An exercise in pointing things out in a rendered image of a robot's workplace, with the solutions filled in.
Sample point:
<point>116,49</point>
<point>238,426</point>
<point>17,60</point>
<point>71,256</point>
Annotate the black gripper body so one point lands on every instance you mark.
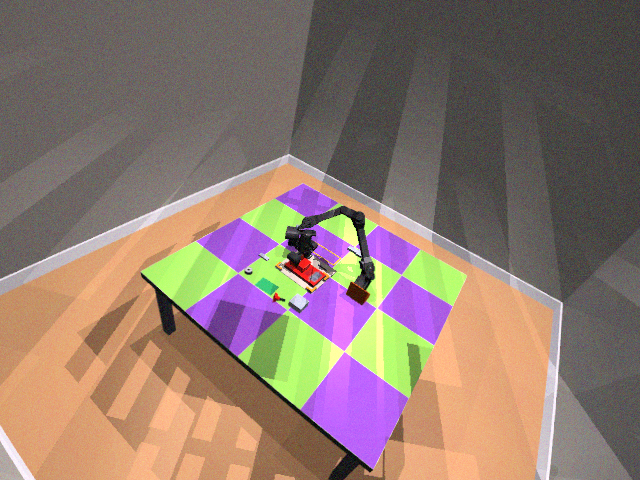
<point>303,249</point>

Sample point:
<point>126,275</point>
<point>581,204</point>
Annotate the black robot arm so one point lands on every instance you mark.
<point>358,219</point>

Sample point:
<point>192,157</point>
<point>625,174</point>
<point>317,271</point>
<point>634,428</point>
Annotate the green flat rectangular mat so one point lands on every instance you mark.
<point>266,286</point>

